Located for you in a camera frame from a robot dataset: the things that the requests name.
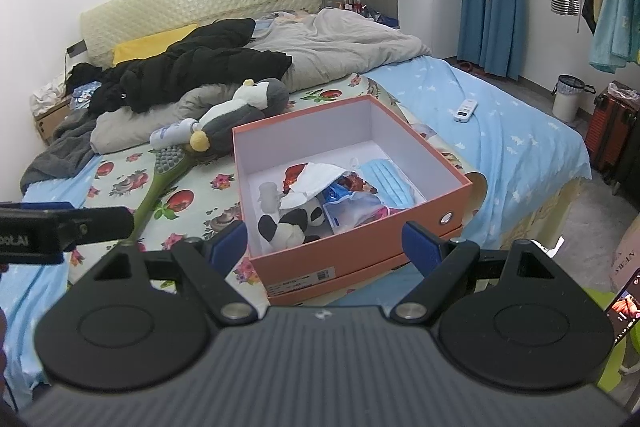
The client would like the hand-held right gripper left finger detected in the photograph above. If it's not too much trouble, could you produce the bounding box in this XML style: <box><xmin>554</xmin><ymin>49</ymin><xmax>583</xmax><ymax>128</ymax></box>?
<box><xmin>92</xmin><ymin>220</ymin><xmax>254</xmax><ymax>323</ymax></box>

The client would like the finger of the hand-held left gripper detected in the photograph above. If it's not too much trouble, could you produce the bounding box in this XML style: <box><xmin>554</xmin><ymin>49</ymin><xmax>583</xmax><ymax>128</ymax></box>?
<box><xmin>55</xmin><ymin>205</ymin><xmax>136</xmax><ymax>254</ymax></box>

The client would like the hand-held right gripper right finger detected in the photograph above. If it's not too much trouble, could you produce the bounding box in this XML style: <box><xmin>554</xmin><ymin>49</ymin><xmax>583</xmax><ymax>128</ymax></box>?
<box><xmin>392</xmin><ymin>220</ymin><xmax>557</xmax><ymax>323</ymax></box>

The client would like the translucent white plastic pack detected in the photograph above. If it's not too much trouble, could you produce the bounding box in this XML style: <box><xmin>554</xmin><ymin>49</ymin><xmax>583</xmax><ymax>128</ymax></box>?
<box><xmin>257</xmin><ymin>181</ymin><xmax>282</xmax><ymax>216</ymax></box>

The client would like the small panda plush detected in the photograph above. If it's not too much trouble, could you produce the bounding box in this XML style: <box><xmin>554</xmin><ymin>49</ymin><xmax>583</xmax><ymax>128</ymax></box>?
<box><xmin>257</xmin><ymin>199</ymin><xmax>327</xmax><ymax>254</ymax></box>

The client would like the orange cardboard box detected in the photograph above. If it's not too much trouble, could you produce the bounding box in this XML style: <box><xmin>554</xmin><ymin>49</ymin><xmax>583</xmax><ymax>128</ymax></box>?
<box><xmin>232</xmin><ymin>94</ymin><xmax>474</xmax><ymax>308</ymax></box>

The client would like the blue face mask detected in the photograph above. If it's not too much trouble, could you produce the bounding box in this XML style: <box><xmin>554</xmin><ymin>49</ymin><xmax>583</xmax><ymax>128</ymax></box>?
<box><xmin>359</xmin><ymin>158</ymin><xmax>427</xmax><ymax>211</ymax></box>

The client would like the clear printed plastic packet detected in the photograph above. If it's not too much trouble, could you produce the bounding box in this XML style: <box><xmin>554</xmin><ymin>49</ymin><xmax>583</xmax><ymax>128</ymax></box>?
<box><xmin>322</xmin><ymin>193</ymin><xmax>389</xmax><ymax>236</ymax></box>

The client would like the red snack packet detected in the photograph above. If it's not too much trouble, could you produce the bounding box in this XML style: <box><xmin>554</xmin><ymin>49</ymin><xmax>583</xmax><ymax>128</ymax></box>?
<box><xmin>343</xmin><ymin>174</ymin><xmax>374</xmax><ymax>194</ymax></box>
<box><xmin>282</xmin><ymin>163</ymin><xmax>312</xmax><ymax>194</ymax></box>

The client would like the blue plastic bag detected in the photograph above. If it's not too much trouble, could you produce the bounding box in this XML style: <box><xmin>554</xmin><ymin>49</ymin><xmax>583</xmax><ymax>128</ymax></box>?
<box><xmin>322</xmin><ymin>183</ymin><xmax>354</xmax><ymax>208</ymax></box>

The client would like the white dotted cotton towel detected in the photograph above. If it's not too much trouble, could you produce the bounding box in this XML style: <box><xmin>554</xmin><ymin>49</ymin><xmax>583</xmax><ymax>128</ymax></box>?
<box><xmin>279</xmin><ymin>161</ymin><xmax>352</xmax><ymax>208</ymax></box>

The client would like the floral printed mat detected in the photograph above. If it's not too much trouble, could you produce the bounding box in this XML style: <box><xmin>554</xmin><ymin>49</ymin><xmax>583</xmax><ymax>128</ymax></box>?
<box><xmin>65</xmin><ymin>74</ymin><xmax>489</xmax><ymax>299</ymax></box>

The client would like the green massage hammer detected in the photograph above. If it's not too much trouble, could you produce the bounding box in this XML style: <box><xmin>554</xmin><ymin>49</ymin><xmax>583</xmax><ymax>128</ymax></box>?
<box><xmin>127</xmin><ymin>144</ymin><xmax>202</xmax><ymax>249</ymax></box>

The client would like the dark grey blanket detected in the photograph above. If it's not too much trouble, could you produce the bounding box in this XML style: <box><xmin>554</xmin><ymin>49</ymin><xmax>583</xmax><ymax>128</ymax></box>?
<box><xmin>20</xmin><ymin>111</ymin><xmax>102</xmax><ymax>196</ymax></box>

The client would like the brown cardboard box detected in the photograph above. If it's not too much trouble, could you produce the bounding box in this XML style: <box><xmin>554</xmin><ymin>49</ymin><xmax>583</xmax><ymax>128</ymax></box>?
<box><xmin>32</xmin><ymin>99</ymin><xmax>72</xmax><ymax>146</ymax></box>

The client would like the white plastic bottle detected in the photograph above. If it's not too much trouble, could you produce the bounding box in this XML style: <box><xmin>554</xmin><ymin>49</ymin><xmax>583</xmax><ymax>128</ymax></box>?
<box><xmin>149</xmin><ymin>118</ymin><xmax>201</xmax><ymax>147</ymax></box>

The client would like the grey white penguin plush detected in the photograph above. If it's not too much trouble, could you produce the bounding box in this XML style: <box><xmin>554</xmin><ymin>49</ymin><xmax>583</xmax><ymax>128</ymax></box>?
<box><xmin>189</xmin><ymin>78</ymin><xmax>291</xmax><ymax>152</ymax></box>

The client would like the white remote control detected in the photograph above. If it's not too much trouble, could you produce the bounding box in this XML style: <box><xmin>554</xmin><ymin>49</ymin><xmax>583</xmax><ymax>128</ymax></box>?
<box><xmin>453</xmin><ymin>99</ymin><xmax>480</xmax><ymax>124</ymax></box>

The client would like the black padded jacket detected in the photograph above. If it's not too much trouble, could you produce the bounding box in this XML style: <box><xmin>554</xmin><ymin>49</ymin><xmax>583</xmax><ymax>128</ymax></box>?
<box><xmin>67</xmin><ymin>18</ymin><xmax>294</xmax><ymax>116</ymax></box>

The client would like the yellow pillow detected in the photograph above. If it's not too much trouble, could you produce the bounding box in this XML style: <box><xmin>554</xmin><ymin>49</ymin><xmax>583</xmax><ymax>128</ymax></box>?
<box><xmin>112</xmin><ymin>23</ymin><xmax>201</xmax><ymax>68</ymax></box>

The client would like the white trash bin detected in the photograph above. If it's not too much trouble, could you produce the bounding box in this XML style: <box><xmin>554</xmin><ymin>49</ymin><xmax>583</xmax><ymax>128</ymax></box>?
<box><xmin>551</xmin><ymin>75</ymin><xmax>596</xmax><ymax>123</ymax></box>

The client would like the smartphone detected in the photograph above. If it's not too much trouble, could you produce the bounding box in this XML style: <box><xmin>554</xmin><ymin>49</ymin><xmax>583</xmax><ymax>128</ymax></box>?
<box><xmin>604</xmin><ymin>266</ymin><xmax>640</xmax><ymax>359</ymax></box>

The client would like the grey duvet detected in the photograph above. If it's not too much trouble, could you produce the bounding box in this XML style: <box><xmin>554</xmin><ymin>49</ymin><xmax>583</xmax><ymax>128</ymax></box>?
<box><xmin>90</xmin><ymin>7</ymin><xmax>434</xmax><ymax>156</ymax></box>

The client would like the red suitcase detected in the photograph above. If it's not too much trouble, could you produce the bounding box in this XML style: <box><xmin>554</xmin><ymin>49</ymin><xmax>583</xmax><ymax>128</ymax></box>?
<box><xmin>584</xmin><ymin>81</ymin><xmax>640</xmax><ymax>174</ymax></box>

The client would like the black suitcase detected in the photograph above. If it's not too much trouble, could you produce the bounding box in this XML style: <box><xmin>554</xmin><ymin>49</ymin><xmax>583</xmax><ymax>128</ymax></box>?
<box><xmin>612</xmin><ymin>107</ymin><xmax>640</xmax><ymax>198</ymax></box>

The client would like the green stool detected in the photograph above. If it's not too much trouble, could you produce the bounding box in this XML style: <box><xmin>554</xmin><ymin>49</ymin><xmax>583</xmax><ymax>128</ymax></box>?
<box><xmin>589</xmin><ymin>286</ymin><xmax>640</xmax><ymax>409</ymax></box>

